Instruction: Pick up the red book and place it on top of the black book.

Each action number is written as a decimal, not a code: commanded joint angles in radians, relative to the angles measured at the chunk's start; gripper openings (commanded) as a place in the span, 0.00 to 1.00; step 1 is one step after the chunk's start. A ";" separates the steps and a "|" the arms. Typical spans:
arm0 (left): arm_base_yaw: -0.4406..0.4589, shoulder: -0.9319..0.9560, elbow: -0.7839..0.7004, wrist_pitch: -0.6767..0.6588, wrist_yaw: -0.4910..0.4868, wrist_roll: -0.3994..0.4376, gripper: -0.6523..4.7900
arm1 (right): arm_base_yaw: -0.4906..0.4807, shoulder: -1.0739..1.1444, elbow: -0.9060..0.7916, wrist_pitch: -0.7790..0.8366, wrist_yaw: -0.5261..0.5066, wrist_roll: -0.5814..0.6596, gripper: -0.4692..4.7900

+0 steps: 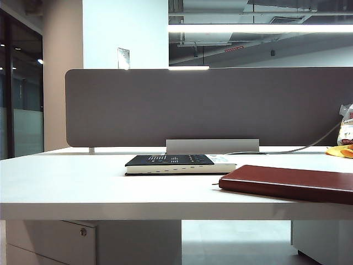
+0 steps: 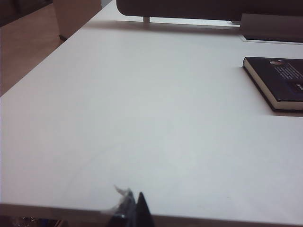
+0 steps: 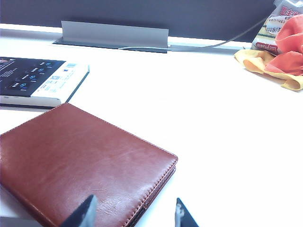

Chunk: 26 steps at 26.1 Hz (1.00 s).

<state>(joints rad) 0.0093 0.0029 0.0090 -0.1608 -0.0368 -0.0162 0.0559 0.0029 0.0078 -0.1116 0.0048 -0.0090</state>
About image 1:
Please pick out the yellow cloth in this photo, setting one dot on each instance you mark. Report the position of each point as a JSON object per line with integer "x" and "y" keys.
{"x": 342, "y": 151}

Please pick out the grey desk partition screen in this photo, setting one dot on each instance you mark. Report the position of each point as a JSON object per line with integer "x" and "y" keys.
{"x": 193, "y": 110}

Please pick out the short light strip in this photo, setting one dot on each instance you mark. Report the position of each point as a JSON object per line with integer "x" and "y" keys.
{"x": 187, "y": 68}

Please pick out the dark glass partition wall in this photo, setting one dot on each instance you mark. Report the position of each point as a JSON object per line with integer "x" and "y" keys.
{"x": 24, "y": 96}

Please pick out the white drawer cabinet with lock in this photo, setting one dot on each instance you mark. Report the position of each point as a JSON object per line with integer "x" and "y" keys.
{"x": 55, "y": 243}

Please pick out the long ceiling light strip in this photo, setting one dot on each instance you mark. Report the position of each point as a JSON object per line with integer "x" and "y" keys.
{"x": 248, "y": 28}

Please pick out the red ceiling sign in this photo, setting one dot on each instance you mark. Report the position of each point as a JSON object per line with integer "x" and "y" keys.
{"x": 234, "y": 48}

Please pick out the silver wall plate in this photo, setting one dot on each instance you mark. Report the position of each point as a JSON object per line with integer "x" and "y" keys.
{"x": 123, "y": 58}

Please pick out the white plain pedestal cabinet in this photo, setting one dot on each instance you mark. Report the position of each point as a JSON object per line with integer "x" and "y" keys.
{"x": 325, "y": 237}

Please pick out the red leather book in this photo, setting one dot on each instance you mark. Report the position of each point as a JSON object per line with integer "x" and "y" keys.
{"x": 289, "y": 179}

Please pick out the silver partition support bracket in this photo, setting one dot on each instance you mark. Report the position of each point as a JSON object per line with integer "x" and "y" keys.
{"x": 92, "y": 150}

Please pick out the small black hanging device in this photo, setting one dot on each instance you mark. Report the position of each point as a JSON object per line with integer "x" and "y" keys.
{"x": 273, "y": 52}

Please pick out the black hardcover book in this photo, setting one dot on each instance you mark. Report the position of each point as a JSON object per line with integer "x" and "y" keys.
{"x": 171, "y": 159}

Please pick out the ceiling air vent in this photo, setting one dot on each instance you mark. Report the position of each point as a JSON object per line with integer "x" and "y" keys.
{"x": 285, "y": 20}

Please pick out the clear plastic snack bag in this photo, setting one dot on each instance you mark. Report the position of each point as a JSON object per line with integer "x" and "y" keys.
{"x": 347, "y": 132}

